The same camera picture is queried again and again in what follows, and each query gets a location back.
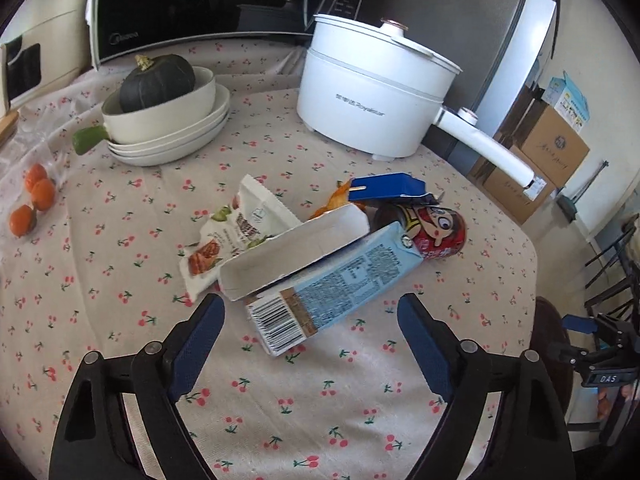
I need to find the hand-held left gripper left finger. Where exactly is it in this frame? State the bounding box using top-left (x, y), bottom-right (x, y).
top-left (50, 292), bottom-right (227, 480)

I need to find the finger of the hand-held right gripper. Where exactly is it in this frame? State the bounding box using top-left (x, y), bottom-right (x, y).
top-left (549, 341), bottom-right (601, 368)
top-left (560, 314), bottom-right (601, 337)

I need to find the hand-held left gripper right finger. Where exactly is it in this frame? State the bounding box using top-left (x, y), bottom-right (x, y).
top-left (397, 292), bottom-right (573, 480)

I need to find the light blue milk carton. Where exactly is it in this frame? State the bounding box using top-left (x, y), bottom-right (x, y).
top-left (245, 222), bottom-right (426, 357)

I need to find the red cartoon print can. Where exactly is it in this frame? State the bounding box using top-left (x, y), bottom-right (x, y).
top-left (372, 202), bottom-right (468, 260)

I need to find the white nut snack packet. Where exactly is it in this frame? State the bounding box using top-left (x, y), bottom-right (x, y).
top-left (179, 174), bottom-right (303, 297)

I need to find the white paper box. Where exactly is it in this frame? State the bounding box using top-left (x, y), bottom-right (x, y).
top-left (219, 205), bottom-right (371, 302)

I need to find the blue paper package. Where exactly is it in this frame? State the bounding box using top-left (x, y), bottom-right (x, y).
top-left (349, 172), bottom-right (440, 207)

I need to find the orange snack wrapper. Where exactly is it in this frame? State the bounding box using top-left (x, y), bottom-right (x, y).
top-left (307, 180), bottom-right (351, 221)

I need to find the person's right hand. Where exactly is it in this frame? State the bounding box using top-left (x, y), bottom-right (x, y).
top-left (596, 385), bottom-right (636, 420)

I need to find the cherry print tablecloth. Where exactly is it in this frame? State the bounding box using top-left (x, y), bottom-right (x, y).
top-left (0, 40), bottom-right (538, 480)

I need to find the cardboard box with white label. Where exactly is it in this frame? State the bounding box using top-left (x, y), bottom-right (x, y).
top-left (467, 147), bottom-right (556, 226)

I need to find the cream shallow plate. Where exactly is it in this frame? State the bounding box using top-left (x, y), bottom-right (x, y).
top-left (112, 110), bottom-right (231, 167)
top-left (107, 85), bottom-right (232, 158)

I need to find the small orange tangerine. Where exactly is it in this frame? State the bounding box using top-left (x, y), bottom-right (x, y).
top-left (10, 205), bottom-right (37, 237)
top-left (25, 163), bottom-right (48, 192)
top-left (32, 179), bottom-right (57, 211)

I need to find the blue and white box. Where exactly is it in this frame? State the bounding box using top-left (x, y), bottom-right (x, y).
top-left (545, 71), bottom-right (591, 133)

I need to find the white electric cooking pot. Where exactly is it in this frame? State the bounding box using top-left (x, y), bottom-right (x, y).
top-left (296, 14), bottom-right (537, 188)

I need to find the dark green pumpkin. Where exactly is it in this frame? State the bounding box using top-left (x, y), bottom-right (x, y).
top-left (119, 55), bottom-right (197, 113)

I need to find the glass jar with wooden lid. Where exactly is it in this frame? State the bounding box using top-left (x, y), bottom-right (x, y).
top-left (0, 110), bottom-right (61, 181)

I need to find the grey refrigerator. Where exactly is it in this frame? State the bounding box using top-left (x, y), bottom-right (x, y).
top-left (370, 0), bottom-right (566, 176)

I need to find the cream air fryer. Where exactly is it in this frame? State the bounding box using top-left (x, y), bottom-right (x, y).
top-left (0, 0), bottom-right (93, 111)

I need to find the black microwave oven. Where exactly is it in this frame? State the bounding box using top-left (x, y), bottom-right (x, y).
top-left (87, 0), bottom-right (378, 68)

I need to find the black metal frame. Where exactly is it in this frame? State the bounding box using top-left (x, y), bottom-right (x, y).
top-left (582, 212), bottom-right (640, 313)

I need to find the cream bowl with green handle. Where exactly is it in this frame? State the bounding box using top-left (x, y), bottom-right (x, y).
top-left (72, 66), bottom-right (217, 153)

